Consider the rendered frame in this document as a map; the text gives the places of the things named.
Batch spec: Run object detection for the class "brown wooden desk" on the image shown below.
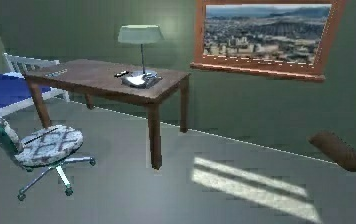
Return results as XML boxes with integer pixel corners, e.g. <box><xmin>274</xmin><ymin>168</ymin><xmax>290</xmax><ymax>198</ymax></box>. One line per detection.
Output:
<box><xmin>23</xmin><ymin>58</ymin><xmax>191</xmax><ymax>171</ymax></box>

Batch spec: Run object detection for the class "pale green table lamp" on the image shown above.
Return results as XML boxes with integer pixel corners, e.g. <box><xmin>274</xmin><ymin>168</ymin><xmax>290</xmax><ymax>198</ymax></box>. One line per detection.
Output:
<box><xmin>117</xmin><ymin>24</ymin><xmax>165</xmax><ymax>90</ymax></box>

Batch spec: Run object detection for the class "brown framed window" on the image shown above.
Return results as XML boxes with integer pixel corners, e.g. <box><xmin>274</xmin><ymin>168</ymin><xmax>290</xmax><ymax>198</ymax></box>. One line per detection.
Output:
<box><xmin>189</xmin><ymin>0</ymin><xmax>348</xmax><ymax>83</ymax></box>

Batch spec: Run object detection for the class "patterned swivel office chair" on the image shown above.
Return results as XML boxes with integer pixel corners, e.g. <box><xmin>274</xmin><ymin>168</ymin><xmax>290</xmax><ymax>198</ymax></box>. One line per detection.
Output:
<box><xmin>0</xmin><ymin>112</ymin><xmax>97</xmax><ymax>202</ymax></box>

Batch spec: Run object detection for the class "brown rounded furniture piece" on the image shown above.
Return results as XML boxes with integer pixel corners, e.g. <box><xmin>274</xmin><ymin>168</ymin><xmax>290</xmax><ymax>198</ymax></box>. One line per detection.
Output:
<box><xmin>308</xmin><ymin>130</ymin><xmax>356</xmax><ymax>173</ymax></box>

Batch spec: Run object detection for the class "white bed with blue cover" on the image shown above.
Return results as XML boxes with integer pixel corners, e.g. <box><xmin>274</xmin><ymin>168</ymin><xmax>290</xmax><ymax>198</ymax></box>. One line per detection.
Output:
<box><xmin>0</xmin><ymin>52</ymin><xmax>71</xmax><ymax>118</ymax></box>

